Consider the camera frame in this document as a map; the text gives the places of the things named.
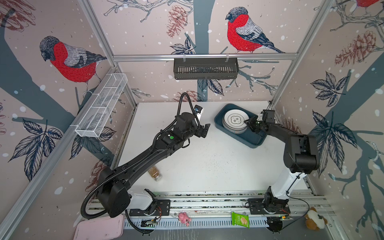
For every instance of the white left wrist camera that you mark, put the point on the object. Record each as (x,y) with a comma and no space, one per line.
(199,111)

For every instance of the pink tray lid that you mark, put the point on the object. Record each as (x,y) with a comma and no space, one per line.
(105,228)

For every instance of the dark teal plastic bin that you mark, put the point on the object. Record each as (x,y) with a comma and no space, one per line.
(248,137)

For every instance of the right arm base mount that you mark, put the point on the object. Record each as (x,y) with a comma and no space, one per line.
(268,205)

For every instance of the aluminium horizontal frame bar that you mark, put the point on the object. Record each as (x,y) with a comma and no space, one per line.
(154,58)

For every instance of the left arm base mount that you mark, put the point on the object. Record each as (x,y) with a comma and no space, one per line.
(156,208)

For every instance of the white clover plate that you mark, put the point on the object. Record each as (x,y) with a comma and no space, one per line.
(235,119)

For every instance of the aluminium frame post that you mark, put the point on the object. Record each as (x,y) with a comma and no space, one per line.
(99,33)
(313,29)

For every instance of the spice jar with granules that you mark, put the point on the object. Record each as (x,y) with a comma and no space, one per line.
(155,173)

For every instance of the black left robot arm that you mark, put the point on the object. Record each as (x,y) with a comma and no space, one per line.
(113,185)

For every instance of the green snack packet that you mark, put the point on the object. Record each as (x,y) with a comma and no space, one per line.
(240,220)

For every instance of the aluminium frame post back right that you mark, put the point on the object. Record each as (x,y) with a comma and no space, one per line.
(313,29)

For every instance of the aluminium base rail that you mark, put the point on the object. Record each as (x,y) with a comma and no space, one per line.
(213,209)

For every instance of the aluminium frame post back left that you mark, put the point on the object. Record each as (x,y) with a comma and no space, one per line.
(99,33)

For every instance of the pink plush toy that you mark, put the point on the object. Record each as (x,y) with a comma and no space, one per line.
(184,219)

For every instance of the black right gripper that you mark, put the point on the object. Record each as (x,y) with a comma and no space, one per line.
(251,123)

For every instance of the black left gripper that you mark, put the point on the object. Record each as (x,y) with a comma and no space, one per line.
(199,132)

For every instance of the brown white plush dog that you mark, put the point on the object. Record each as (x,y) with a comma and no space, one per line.
(314,221)

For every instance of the sunburst plate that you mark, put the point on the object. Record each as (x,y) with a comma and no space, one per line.
(234,131)

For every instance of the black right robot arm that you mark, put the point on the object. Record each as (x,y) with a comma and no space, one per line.
(300,156)

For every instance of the black hanging wire basket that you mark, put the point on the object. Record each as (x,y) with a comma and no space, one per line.
(206,68)

